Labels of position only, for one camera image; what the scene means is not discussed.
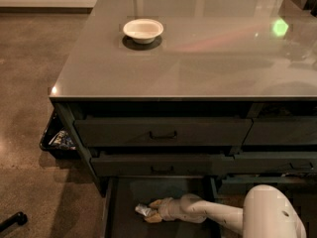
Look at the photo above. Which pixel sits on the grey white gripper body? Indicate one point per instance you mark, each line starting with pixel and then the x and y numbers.
pixel 167 208

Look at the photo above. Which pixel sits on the silver blue redbull can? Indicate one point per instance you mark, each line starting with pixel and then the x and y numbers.
pixel 145 210

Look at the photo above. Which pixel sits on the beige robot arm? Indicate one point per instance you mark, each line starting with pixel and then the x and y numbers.
pixel 266 213

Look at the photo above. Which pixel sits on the open dark bottom drawer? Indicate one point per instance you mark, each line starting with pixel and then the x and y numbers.
pixel 120 220

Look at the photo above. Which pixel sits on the dark middle right drawer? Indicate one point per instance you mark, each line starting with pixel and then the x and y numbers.
pixel 275 162

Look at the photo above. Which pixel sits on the dark top left drawer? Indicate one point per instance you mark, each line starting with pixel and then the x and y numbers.
pixel 162 131

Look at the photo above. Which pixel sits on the dark bottom right drawer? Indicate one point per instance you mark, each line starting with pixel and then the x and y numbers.
pixel 287 183

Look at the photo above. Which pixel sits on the dark top right drawer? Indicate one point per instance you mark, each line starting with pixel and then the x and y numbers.
pixel 288 131

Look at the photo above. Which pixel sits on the crumpled wrappers in bin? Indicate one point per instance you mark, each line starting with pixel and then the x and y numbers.
pixel 61 140

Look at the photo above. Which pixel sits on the black floor bin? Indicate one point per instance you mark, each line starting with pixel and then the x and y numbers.
pixel 54 126

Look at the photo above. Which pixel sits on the black cylindrical floor object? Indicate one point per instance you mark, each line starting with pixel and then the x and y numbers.
pixel 19 218

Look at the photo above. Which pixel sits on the white paper bowl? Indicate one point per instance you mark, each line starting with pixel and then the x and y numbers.
pixel 143 31

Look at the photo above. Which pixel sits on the dark cabinet frame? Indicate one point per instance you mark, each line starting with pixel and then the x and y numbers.
pixel 70 109

